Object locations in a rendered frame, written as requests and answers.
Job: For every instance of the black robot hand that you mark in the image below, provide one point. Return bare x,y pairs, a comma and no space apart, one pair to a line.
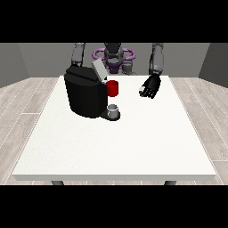
153,84

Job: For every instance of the small grey coffee pod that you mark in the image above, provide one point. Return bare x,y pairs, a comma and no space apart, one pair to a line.
142,89

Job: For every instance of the red pod holder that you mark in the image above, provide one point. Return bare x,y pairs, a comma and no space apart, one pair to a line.
112,88

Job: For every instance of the pale grey machine lid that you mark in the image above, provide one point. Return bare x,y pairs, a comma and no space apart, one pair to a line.
99,69

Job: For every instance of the black coffee machine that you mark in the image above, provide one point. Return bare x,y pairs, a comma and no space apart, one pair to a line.
84,93

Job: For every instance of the small grey cup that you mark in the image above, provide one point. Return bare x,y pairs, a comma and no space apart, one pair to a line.
113,110

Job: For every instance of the grey robot trunk purple rings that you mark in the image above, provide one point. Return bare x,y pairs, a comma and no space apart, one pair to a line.
112,56

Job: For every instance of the dark table leg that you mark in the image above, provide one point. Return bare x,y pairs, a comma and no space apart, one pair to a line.
170,183
58,183

